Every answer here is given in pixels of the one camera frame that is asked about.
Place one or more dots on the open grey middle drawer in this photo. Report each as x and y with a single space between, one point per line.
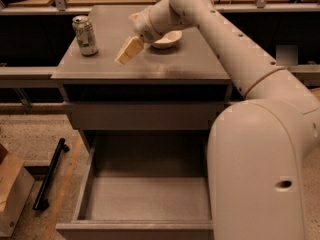
144 185

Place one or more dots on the grey drawer cabinet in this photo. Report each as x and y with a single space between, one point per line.
186 72

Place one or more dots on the closed grey top drawer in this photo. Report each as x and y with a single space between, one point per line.
114 116

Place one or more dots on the white paper bowl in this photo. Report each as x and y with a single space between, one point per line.
168 40

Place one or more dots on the black metal bar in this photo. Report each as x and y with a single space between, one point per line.
41 202

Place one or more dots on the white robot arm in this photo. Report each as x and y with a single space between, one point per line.
256 147

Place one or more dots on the brown cardboard box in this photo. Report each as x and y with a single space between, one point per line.
15 186

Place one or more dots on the green 7up soda can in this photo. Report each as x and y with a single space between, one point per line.
85 35

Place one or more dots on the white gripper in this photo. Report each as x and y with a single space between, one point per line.
144 28

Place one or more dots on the grey metal rail frame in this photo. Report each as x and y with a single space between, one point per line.
26 74

